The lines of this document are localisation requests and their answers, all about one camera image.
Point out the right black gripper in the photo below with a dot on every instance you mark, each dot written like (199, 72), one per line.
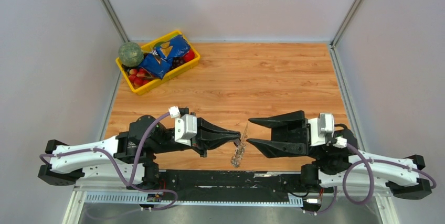
(287, 140)

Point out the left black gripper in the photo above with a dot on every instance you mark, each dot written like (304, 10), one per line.
(210, 136)

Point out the silver keyring plate with rings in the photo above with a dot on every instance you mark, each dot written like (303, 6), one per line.
(240, 150)

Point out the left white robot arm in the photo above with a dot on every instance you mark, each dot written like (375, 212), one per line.
(130, 155)

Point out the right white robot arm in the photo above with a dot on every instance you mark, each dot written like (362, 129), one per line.
(337, 160)

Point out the dark grapes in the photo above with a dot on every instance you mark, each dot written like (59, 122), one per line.
(177, 62)

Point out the red tomato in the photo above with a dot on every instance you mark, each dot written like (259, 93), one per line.
(189, 56)

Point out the yellow plastic bin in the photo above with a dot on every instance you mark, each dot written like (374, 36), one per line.
(154, 80)

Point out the blue snack bag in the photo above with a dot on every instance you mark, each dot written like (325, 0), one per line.
(159, 60)

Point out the green melon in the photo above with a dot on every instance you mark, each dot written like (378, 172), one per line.
(130, 54)

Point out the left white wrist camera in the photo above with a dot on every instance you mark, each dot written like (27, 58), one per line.
(185, 125)

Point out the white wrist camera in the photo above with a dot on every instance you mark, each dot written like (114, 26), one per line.
(185, 125)
(322, 132)

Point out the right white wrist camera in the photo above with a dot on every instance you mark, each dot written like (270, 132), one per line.
(322, 132)

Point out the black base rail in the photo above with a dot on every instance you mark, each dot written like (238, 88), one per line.
(229, 185)

